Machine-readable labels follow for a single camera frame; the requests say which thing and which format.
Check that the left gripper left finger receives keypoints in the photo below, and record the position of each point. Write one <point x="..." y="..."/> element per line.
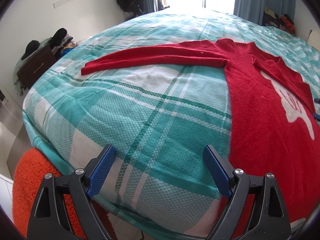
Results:
<point x="49" y="218"/>

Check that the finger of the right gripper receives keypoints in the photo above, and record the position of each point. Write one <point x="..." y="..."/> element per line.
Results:
<point x="315" y="115"/>

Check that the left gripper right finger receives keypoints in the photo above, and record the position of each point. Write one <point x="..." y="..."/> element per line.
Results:
<point x="255" y="206"/>

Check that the red sweater with white rabbit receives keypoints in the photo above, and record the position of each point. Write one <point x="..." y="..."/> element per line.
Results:
<point x="273" y="125"/>

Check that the clothes pile by headboard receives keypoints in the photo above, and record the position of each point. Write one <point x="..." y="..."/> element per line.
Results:
<point x="282" y="22"/>

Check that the clothes pile on nightstand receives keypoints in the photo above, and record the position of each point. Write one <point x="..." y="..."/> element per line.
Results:
<point x="60" y="44"/>

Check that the orange fleece trousers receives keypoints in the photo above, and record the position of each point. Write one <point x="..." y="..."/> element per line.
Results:
<point x="28" y="176"/>

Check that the teal plaid bed duvet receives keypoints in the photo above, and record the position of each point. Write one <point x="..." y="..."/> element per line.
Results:
<point x="158" y="117"/>

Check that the dark brown nightstand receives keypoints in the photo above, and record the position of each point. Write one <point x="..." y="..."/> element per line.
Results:
<point x="35" y="66"/>

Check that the white wall cable cover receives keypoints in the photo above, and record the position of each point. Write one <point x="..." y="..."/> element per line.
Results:
<point x="61" y="3"/>

